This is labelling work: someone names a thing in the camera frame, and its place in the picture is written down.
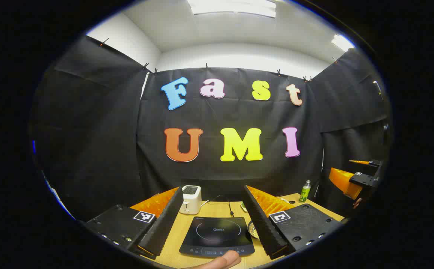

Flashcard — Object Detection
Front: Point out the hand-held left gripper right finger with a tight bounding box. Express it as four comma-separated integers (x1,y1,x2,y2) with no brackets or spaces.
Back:
242,185,344,260

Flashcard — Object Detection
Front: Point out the black backdrop cloth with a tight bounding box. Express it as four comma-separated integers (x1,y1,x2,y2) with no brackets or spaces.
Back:
30,35,391,222

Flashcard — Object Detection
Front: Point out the small ceiling light panel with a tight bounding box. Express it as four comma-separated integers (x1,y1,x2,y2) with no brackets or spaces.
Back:
331,34,356,52

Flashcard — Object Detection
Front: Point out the row of black cloth clips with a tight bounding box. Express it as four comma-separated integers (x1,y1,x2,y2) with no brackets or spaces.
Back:
99,37,339,83

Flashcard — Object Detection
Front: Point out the black power cable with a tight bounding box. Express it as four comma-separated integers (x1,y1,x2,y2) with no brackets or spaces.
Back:
202,195,236,218

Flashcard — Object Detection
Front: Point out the stainless steel pot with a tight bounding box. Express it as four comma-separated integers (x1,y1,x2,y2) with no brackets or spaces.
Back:
247,220,260,240

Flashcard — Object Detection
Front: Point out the black induction cooktop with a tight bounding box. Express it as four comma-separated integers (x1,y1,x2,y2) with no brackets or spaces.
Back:
179,216,255,257

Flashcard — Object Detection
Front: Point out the large ceiling light panel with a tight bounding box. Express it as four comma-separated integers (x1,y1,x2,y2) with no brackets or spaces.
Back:
187,0,277,18

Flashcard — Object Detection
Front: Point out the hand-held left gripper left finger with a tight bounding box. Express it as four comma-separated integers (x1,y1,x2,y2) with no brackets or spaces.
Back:
84,186,185,260

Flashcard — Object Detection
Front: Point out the green drink bottle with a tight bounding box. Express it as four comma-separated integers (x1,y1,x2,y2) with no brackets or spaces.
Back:
298,179,311,204

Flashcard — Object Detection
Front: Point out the white toaster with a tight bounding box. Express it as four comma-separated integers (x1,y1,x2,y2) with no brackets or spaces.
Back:
179,185,202,215

